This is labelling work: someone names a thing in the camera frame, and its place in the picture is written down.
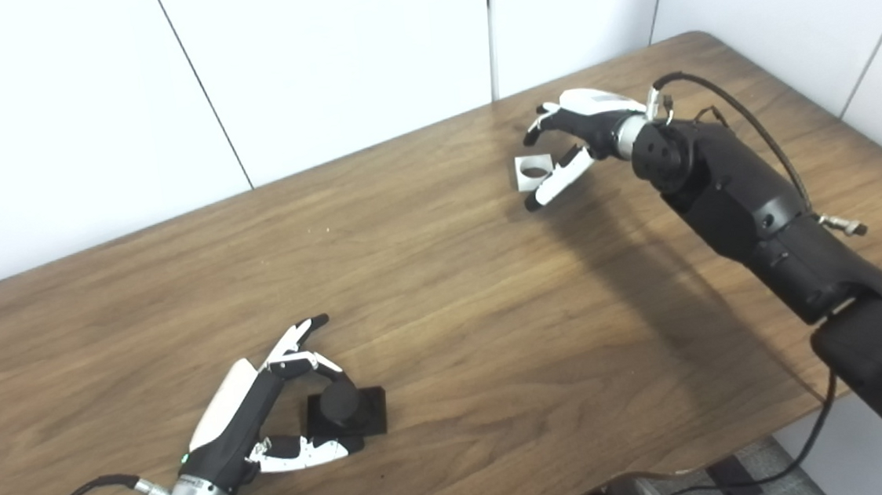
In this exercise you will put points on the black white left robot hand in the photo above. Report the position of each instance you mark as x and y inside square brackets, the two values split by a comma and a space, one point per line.
[234, 421]

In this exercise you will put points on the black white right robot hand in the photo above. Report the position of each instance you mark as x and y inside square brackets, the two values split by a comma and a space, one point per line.
[596, 121]

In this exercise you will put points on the white square piece with hole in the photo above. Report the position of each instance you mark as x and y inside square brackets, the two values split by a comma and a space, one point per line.
[522, 182]

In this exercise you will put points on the black peg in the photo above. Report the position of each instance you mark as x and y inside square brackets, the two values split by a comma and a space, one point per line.
[339, 405]

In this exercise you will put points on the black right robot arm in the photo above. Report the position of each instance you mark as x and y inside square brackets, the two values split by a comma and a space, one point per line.
[760, 206]

